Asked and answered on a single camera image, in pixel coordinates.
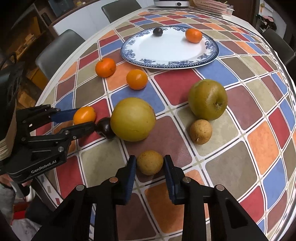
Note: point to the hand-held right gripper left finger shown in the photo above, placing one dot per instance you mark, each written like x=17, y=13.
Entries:
x=129, y=180

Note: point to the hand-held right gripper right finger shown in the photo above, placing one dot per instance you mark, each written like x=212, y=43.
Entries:
x=170, y=183

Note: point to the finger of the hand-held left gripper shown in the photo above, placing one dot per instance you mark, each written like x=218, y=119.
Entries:
x=63, y=115
x=83, y=128

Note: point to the orange mandarin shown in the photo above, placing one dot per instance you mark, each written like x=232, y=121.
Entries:
x=193, y=35
x=105, y=67
x=137, y=79
x=84, y=115

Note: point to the dark purple plum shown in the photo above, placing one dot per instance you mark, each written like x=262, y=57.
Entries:
x=158, y=31
x=105, y=128

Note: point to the small brown round fruit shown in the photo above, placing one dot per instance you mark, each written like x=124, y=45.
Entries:
x=201, y=131
x=149, y=162

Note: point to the large yellow pear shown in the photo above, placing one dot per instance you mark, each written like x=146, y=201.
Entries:
x=133, y=119

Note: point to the large green-brown pear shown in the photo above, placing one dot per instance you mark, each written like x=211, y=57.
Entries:
x=207, y=99

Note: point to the white plate with blue rim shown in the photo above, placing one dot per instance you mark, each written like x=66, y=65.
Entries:
x=166, y=51

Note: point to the grey dining chair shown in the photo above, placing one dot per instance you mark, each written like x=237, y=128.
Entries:
x=57, y=53
x=279, y=46
x=120, y=9

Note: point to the wooden shelf unit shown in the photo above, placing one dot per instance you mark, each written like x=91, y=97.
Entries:
x=27, y=34

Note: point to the white lower cabinet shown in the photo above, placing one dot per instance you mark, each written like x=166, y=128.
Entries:
x=76, y=23

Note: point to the colourful checkered tablecloth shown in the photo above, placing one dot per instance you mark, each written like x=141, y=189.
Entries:
x=175, y=88

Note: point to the white induction cooker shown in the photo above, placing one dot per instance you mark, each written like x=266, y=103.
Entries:
x=172, y=2

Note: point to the pink plastic basket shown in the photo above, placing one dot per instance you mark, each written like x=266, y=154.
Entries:
x=212, y=5

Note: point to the white stand with clothes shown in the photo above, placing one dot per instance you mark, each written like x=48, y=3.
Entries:
x=268, y=22

